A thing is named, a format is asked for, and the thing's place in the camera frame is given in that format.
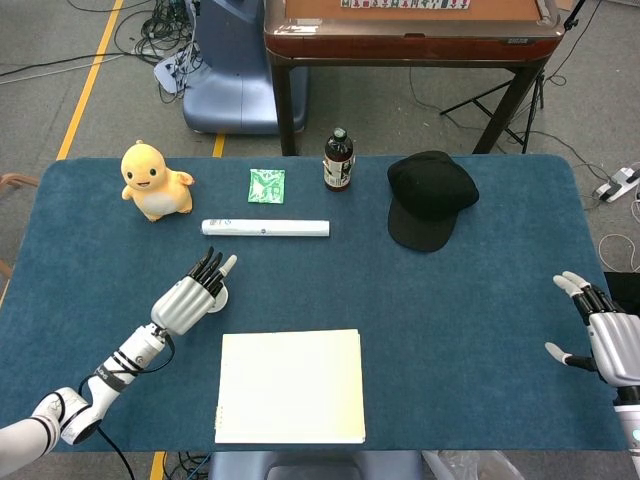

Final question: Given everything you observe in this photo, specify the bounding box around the black cable bundle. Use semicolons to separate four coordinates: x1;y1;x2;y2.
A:
114;0;201;104

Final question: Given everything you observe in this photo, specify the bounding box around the white rolled paper tube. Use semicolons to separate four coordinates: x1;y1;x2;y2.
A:
201;218;331;239

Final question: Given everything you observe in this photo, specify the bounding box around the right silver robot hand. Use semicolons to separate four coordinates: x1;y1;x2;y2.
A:
544;271;640;386

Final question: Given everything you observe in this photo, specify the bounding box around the brown mahjong table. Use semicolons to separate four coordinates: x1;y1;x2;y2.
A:
263;0;566;156

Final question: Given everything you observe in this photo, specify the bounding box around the yellow plush duck toy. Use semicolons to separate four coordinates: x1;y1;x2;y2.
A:
120;140;196;223

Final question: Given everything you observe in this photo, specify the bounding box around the black box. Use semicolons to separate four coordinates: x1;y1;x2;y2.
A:
603;271;640;319

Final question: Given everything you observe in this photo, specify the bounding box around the black baseball cap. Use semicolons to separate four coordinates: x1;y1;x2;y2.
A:
387;150;480;253

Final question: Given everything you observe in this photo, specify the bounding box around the wooden chair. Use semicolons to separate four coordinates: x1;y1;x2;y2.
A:
0;172;40;281

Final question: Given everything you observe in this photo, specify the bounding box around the green sachet packet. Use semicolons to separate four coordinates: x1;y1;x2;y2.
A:
247;168;287;205

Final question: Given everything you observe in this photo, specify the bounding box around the blue grey machine base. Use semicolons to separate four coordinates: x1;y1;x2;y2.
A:
182;0;309;135

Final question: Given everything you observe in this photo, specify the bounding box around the white paper cup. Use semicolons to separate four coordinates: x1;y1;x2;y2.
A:
207;287;231;315

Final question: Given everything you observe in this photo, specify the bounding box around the blue felt table mat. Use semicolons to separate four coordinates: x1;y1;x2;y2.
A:
0;153;634;454

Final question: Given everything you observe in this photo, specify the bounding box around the dark drink bottle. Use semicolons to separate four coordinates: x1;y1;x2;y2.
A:
322;127;356;192

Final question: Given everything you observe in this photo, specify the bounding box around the white power strip with plugs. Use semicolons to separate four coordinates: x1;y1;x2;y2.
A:
153;52;201;94

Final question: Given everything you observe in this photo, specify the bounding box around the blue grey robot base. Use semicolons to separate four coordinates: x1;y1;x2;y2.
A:
207;451;425;480

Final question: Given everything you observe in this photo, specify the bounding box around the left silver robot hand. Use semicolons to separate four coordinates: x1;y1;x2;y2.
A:
150;246;238;337

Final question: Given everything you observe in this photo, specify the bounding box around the row of mahjong tiles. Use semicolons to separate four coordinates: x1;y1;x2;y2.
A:
341;0;471;11

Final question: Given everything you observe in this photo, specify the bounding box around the black tripod stand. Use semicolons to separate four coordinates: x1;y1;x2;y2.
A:
439;0;589;155

